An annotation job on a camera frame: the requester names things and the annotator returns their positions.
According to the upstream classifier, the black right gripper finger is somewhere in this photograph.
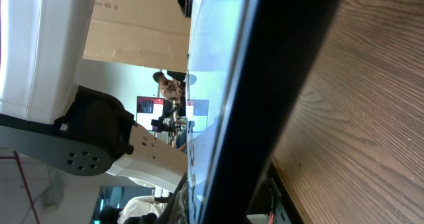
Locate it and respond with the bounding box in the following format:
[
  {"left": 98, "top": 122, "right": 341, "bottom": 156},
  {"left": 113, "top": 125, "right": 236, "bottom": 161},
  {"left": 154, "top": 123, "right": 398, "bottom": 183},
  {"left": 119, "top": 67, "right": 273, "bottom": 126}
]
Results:
[{"left": 155, "top": 173, "right": 189, "bottom": 224}]

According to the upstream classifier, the blue Galaxy smartphone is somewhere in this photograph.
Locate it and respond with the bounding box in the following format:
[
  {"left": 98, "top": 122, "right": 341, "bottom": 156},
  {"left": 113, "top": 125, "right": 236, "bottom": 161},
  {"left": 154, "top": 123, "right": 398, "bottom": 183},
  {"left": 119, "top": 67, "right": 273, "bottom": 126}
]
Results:
[{"left": 186, "top": 0, "right": 340, "bottom": 223}]

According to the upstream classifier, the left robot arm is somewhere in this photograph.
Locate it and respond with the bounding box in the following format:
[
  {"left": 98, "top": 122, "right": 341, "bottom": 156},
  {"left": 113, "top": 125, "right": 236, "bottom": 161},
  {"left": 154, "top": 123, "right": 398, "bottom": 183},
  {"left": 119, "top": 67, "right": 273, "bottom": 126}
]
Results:
[{"left": 1, "top": 0, "right": 187, "bottom": 192}]

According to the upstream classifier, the person in background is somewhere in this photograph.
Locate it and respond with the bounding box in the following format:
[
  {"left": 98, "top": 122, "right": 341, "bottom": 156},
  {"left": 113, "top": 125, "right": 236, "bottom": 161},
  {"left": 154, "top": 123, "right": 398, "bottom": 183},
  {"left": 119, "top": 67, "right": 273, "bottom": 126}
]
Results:
[{"left": 152, "top": 72, "right": 184, "bottom": 102}]

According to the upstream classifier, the brown cardboard box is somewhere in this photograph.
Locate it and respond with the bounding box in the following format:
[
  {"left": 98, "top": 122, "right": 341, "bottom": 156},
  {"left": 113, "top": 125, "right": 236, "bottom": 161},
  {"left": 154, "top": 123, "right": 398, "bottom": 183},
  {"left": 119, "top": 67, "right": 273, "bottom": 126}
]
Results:
[{"left": 83, "top": 0, "right": 191, "bottom": 72}]

